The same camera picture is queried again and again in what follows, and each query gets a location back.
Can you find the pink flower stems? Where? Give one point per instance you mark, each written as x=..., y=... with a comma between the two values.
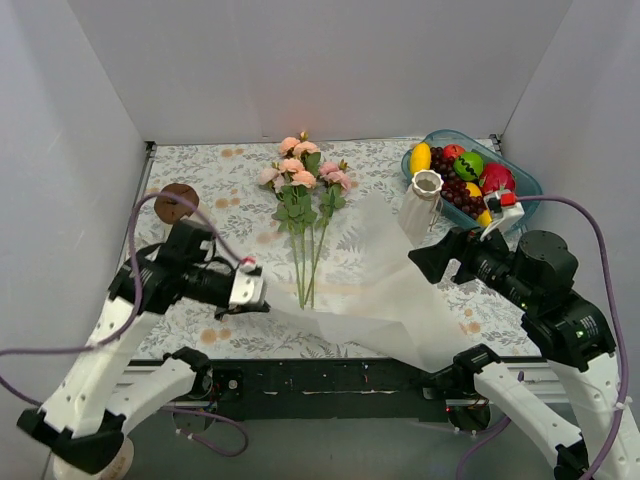
x=293, y=178

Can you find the red dragon fruit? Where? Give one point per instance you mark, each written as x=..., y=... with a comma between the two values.
x=496, y=177

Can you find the dark grape bunch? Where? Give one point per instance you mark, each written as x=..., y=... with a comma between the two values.
x=454, y=187

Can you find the yellow mango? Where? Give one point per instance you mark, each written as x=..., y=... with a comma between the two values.
x=420, y=158

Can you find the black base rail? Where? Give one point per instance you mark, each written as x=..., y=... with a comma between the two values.
x=333, y=389

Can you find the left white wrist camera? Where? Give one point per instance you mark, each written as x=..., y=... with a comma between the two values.
x=248, y=288

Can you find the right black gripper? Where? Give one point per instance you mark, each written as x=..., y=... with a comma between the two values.
x=461, y=258

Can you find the floral tablecloth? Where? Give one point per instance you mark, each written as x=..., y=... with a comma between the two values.
x=225, y=179

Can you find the red apple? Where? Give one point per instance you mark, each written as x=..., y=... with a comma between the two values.
x=452, y=151

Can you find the white tape roll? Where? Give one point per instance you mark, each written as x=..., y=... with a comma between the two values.
x=117, y=462

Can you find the yellow lemon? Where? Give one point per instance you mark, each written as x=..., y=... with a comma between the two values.
x=484, y=219

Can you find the brown ribbon spool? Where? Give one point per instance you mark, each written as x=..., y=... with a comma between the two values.
x=168, y=210

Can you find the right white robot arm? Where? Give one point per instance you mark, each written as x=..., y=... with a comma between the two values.
x=571, y=334

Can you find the small orange fruit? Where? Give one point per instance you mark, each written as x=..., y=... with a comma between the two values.
x=473, y=190

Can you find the white wrapping paper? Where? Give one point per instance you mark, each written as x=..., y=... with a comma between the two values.
x=390, y=308

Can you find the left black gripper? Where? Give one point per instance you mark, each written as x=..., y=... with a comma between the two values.
x=220, y=291

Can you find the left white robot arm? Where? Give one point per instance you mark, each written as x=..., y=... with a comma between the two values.
x=86, y=421

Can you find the white ribbed vase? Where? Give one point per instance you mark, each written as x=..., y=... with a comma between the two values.
x=421, y=206

